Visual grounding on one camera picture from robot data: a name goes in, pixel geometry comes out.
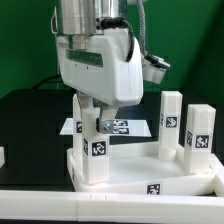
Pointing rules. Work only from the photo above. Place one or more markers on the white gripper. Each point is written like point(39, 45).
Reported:
point(107, 67)

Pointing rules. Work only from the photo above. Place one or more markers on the white desk tabletop tray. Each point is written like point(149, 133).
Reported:
point(135, 169)

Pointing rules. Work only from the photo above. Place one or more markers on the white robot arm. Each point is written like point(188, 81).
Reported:
point(78, 18)

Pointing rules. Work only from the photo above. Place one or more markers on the white marker sheet with tags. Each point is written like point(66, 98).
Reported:
point(133, 128)

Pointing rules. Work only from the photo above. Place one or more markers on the white left fence piece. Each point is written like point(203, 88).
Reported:
point(2, 156)

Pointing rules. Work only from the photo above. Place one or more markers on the white front fence bar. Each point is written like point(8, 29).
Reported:
point(102, 207)

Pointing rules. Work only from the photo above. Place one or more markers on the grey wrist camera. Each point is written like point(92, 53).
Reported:
point(154, 72)

